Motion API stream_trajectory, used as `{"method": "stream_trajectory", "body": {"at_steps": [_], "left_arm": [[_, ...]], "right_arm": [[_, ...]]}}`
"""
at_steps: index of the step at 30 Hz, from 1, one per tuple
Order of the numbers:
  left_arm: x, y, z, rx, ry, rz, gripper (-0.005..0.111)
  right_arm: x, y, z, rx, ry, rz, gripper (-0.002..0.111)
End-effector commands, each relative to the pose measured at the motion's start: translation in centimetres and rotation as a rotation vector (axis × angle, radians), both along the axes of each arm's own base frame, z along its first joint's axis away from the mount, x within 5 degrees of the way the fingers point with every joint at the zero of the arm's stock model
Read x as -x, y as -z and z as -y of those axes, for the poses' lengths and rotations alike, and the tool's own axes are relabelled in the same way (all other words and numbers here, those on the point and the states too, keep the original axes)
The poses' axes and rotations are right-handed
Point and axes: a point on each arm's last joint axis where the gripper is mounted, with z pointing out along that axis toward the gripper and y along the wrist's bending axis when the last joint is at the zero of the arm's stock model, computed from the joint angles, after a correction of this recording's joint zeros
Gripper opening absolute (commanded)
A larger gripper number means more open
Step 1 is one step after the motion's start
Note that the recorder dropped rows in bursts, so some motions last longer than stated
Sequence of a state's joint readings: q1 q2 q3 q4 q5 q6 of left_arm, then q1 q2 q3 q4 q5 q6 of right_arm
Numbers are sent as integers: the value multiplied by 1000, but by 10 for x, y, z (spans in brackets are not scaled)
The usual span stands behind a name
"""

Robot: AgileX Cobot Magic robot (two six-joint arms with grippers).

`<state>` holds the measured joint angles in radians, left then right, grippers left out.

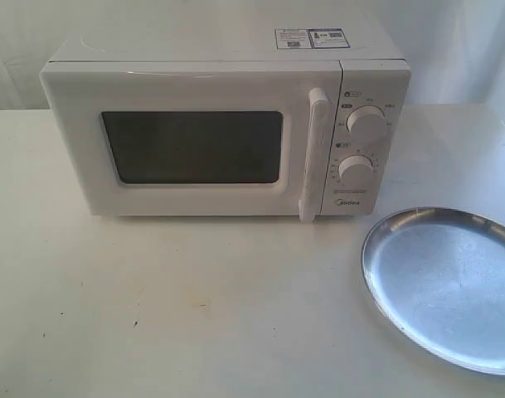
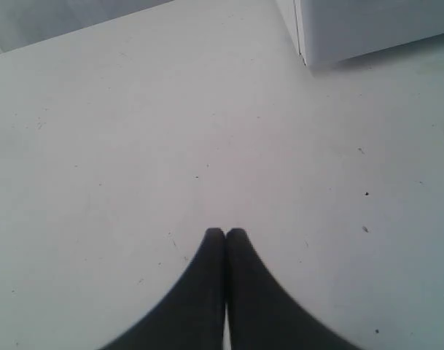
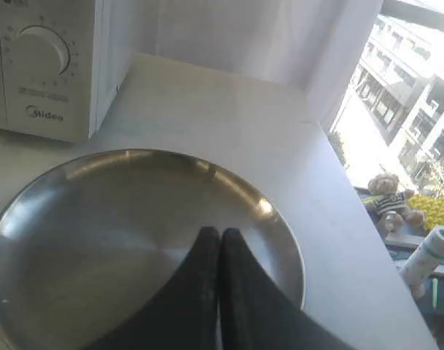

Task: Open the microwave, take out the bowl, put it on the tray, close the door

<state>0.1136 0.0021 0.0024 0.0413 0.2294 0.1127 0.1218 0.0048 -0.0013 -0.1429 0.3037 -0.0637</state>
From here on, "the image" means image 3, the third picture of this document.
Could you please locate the white patterned paper roll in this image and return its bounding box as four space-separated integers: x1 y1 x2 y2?
399 225 444 299

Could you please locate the brown teddy bear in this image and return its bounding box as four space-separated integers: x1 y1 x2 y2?
363 173 425 238

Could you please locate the round steel tray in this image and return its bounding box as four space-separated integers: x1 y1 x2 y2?
0 149 305 349

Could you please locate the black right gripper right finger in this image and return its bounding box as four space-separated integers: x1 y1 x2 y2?
218 228 344 349

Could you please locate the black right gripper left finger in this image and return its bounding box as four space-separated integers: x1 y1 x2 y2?
85 227 219 349

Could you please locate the yellow knitted cloth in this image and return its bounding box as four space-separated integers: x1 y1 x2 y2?
408 194 444 232

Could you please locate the white microwave oven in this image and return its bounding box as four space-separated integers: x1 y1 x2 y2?
0 1 140 142

